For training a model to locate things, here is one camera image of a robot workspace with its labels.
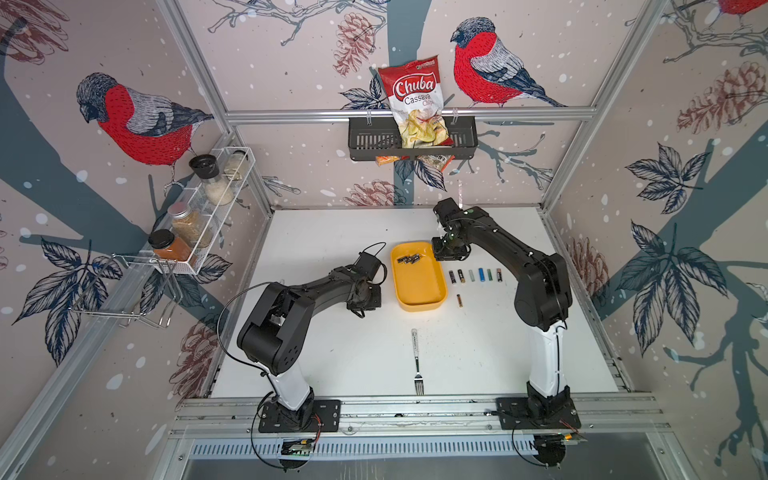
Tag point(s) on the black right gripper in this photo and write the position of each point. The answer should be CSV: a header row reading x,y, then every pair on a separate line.
x,y
439,256

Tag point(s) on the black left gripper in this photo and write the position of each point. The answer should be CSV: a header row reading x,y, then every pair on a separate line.
x,y
374,305

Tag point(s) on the yellow plastic storage box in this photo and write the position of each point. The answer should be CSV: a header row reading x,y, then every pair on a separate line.
x,y
418,277

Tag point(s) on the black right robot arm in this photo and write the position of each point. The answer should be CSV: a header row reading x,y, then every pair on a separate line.
x,y
542,299

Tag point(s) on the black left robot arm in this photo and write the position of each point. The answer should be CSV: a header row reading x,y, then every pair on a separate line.
x,y
275,331

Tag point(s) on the silver fork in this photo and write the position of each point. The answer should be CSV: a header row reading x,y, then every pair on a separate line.
x,y
418,379

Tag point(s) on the Chuba cassava chips bag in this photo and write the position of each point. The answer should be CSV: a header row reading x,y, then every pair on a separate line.
x,y
416,100

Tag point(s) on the silver lid spice jar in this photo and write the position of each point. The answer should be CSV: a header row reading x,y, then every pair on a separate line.
x,y
190,225

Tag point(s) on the orange spice jar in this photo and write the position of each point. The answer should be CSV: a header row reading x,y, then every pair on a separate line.
x,y
167,245

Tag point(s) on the black lid spice jar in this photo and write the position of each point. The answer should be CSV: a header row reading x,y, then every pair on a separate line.
x,y
215,186

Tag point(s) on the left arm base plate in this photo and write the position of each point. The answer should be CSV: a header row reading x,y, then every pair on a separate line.
x,y
314,416

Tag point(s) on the aluminium front rail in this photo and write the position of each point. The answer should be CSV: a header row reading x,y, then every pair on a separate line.
x,y
427,415

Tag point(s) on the black wire basket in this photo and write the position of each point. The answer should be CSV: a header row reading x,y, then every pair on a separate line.
x,y
374,138

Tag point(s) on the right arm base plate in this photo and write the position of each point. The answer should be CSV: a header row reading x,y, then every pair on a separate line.
x,y
518,412

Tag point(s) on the white wire spice rack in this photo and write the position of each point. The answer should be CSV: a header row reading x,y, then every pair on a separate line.
x,y
236,164

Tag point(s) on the aluminium frame corner post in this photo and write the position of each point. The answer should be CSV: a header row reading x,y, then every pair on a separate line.
x,y
188,22

